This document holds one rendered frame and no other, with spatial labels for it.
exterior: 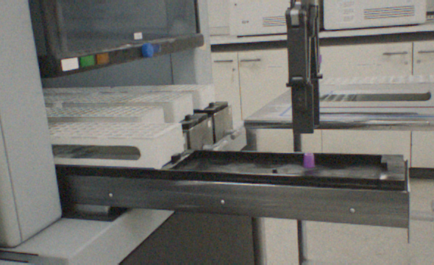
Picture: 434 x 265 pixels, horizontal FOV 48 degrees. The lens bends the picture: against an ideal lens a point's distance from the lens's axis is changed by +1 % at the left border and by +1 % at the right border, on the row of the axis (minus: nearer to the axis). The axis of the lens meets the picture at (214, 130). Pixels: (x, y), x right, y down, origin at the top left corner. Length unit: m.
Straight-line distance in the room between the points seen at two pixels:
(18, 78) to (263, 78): 2.46
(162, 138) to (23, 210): 0.22
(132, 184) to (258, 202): 0.20
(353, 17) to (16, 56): 2.44
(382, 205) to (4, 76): 0.53
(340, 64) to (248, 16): 0.64
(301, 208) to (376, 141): 2.41
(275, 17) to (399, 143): 1.06
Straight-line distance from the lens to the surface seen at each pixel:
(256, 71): 3.10
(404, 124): 0.96
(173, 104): 1.05
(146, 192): 0.74
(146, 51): 0.98
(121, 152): 0.88
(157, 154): 0.74
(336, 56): 2.99
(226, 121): 1.25
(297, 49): 0.65
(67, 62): 0.78
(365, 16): 2.98
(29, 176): 0.76
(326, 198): 0.66
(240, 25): 3.11
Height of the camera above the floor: 1.03
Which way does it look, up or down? 13 degrees down
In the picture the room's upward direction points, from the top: 4 degrees counter-clockwise
